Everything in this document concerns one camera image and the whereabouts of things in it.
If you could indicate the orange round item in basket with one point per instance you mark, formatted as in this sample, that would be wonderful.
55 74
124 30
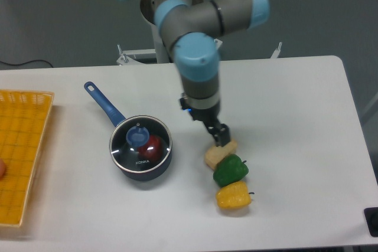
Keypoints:
2 168

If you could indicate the white bracket behind table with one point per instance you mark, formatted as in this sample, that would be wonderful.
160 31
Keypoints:
277 51

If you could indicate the glass pot lid blue knob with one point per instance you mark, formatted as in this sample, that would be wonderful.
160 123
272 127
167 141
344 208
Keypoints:
140 142

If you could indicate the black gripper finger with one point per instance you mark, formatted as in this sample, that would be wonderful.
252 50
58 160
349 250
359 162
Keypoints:
213 130
223 135

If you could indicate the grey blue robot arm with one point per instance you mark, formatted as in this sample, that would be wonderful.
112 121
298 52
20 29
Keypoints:
195 54

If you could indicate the beige bread loaf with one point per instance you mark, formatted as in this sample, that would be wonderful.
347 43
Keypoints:
216 154

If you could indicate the green bell pepper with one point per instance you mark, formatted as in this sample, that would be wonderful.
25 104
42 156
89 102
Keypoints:
231 169

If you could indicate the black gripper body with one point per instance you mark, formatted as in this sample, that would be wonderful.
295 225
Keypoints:
204 110

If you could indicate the red bell pepper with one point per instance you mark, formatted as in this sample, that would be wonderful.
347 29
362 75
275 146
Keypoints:
152 150

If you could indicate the yellow woven basket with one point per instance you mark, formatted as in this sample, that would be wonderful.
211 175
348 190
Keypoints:
24 118

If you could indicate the black device at table edge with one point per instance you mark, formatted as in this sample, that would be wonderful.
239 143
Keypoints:
371 216

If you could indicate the yellow bell pepper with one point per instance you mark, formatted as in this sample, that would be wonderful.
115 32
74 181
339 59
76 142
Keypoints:
234 196

